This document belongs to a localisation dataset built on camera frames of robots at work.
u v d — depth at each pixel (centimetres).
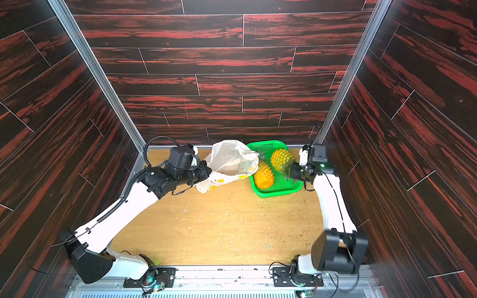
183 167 55
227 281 73
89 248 40
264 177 93
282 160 88
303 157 73
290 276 73
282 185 101
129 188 47
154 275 69
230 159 109
